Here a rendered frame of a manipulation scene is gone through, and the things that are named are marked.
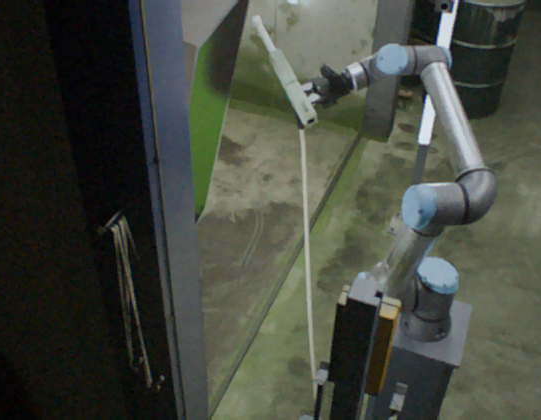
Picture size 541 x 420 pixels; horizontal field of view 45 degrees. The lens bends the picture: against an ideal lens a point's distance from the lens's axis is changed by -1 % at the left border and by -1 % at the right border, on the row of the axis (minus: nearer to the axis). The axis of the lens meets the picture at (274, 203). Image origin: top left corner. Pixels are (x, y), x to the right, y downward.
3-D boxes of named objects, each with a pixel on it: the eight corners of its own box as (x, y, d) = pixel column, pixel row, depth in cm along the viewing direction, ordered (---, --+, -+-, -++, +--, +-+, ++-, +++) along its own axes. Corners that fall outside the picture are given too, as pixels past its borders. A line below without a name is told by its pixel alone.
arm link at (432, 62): (516, 206, 173) (447, 35, 212) (470, 209, 171) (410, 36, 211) (501, 231, 182) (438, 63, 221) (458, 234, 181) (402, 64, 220)
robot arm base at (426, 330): (455, 311, 249) (460, 293, 243) (446, 348, 236) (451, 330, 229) (405, 297, 254) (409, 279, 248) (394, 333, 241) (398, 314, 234)
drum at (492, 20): (418, 80, 519) (438, -32, 462) (493, 87, 514) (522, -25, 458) (422, 120, 474) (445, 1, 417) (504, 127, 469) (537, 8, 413)
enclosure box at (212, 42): (79, 268, 278) (88, 8, 198) (138, 184, 322) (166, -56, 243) (156, 297, 276) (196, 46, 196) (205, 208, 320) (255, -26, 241)
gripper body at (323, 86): (321, 111, 224) (353, 97, 226) (320, 96, 217) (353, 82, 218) (312, 94, 228) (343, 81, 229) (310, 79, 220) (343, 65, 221)
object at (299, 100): (321, 150, 228) (317, 111, 208) (308, 155, 227) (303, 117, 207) (268, 52, 251) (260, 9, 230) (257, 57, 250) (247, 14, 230)
